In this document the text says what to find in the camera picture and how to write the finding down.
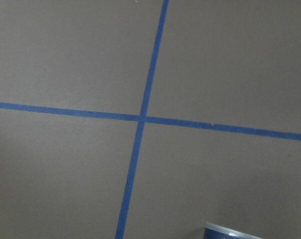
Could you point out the white tennis ball can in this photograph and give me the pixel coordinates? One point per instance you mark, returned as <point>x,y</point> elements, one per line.
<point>213,231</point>

